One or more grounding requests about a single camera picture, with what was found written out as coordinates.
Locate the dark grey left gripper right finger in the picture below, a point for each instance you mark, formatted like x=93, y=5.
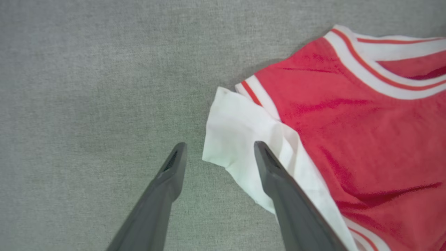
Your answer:
x=296, y=216

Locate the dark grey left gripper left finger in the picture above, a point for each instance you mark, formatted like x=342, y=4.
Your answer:
x=153, y=209

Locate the red and white jersey shirt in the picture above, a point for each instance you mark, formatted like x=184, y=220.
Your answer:
x=348, y=122

